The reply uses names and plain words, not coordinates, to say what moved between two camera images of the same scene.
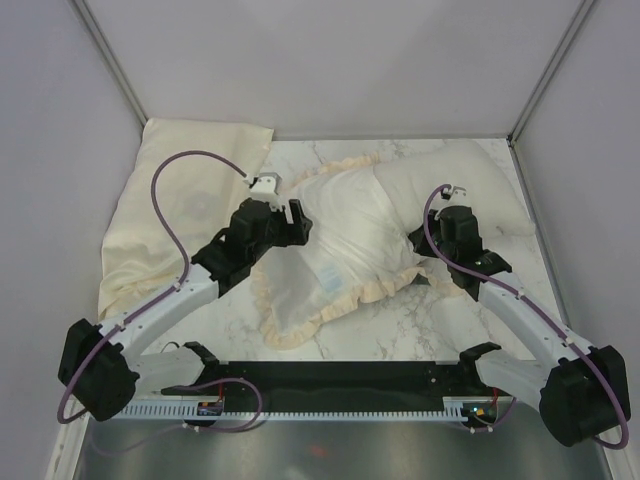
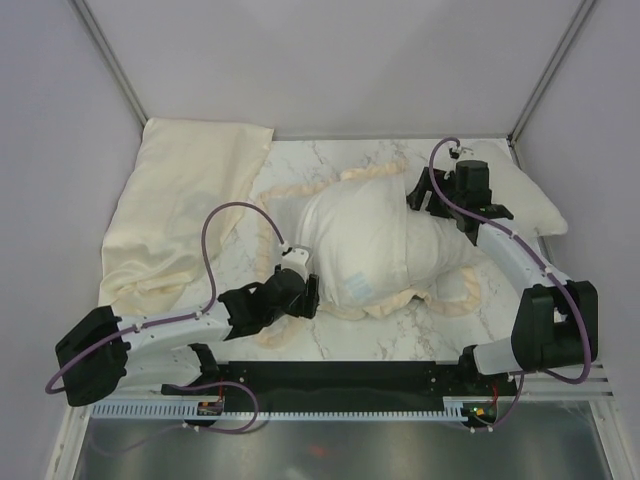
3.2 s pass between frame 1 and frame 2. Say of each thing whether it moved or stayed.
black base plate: stayed
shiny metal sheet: stayed
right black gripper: moved
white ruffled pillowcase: moved
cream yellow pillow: stayed
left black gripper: moved
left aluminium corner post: stayed
